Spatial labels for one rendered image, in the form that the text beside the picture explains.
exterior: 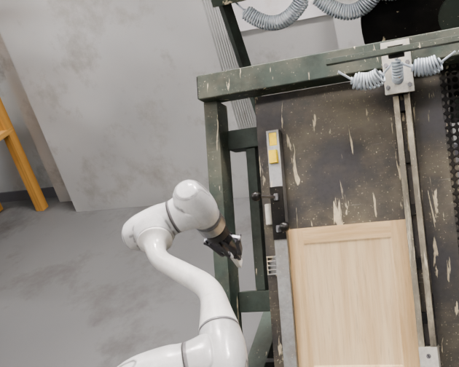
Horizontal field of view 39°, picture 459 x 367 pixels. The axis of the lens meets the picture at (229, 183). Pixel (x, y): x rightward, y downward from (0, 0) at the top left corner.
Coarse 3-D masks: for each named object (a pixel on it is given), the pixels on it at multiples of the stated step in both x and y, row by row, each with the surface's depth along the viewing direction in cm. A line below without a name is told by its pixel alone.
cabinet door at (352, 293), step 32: (352, 224) 235; (384, 224) 231; (320, 256) 239; (352, 256) 235; (384, 256) 230; (320, 288) 238; (352, 288) 234; (384, 288) 229; (320, 320) 237; (352, 320) 232; (384, 320) 228; (320, 352) 236; (352, 352) 231; (384, 352) 227; (416, 352) 223
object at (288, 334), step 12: (276, 132) 247; (276, 168) 246; (276, 180) 245; (276, 240) 243; (288, 240) 243; (276, 252) 243; (288, 252) 241; (276, 264) 242; (288, 264) 241; (288, 276) 240; (288, 288) 240; (288, 300) 239; (288, 312) 239; (288, 324) 239; (288, 336) 238; (288, 348) 238; (288, 360) 237
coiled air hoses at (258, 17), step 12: (300, 0) 267; (324, 0) 264; (360, 0) 262; (372, 0) 259; (252, 12) 276; (288, 12) 271; (300, 12) 270; (324, 12) 268; (336, 12) 265; (348, 12) 263; (360, 12) 262; (252, 24) 278; (264, 24) 275; (276, 24) 274; (288, 24) 273
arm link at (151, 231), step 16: (160, 208) 188; (128, 224) 189; (144, 224) 185; (160, 224) 185; (128, 240) 188; (144, 240) 184; (160, 240) 183; (160, 256) 177; (176, 272) 170; (192, 272) 167; (192, 288) 165; (208, 288) 160; (208, 304) 155; (224, 304) 155; (208, 320) 150
